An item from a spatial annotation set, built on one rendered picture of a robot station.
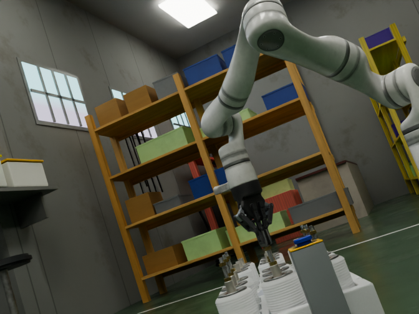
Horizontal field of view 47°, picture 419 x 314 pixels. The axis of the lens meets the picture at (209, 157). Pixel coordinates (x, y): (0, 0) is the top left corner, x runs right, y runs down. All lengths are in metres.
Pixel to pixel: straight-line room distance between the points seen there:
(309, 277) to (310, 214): 3.85
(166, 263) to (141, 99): 1.81
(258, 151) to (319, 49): 8.70
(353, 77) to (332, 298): 0.49
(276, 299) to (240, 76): 0.53
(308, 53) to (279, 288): 0.54
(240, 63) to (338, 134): 8.40
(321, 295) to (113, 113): 4.77
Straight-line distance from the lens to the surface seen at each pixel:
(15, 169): 4.05
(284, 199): 7.55
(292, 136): 9.60
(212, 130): 1.20
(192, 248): 5.16
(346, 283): 1.20
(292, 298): 1.19
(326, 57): 1.09
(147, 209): 5.37
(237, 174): 1.19
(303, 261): 1.02
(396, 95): 1.26
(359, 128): 9.45
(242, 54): 1.11
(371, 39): 7.20
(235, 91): 1.13
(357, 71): 1.14
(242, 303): 1.19
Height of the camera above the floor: 0.39
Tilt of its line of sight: 9 degrees up
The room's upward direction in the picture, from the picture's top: 20 degrees counter-clockwise
